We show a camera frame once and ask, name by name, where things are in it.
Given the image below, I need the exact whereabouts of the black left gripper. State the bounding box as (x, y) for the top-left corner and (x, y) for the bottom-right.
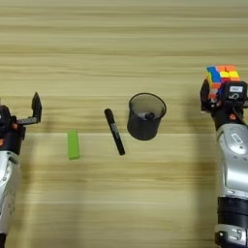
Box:
(0, 91), (44, 156)

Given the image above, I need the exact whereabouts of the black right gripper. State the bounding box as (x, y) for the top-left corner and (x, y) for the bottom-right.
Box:
(199, 78), (247, 131)

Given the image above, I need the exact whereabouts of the multicoloured puzzle cube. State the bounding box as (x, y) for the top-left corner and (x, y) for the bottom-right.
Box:
(204, 64), (242, 100)

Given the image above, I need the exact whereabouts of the white marker with black cap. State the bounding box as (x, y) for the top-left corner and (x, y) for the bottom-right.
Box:
(138, 110), (156, 121)

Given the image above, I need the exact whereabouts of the black mesh pen cup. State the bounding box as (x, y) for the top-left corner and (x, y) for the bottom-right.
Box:
(126, 92), (168, 141)

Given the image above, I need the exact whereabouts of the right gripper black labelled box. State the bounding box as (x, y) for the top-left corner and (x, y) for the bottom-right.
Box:
(223, 79), (248, 105)

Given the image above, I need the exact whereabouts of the green rectangular block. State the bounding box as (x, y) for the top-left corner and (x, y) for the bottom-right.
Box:
(67, 130), (81, 161)

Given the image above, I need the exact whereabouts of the black marker pen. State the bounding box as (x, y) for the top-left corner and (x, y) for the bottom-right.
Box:
(103, 108), (127, 157)

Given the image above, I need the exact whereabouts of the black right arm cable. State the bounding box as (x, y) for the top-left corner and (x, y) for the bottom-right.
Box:
(236, 108), (248, 128)

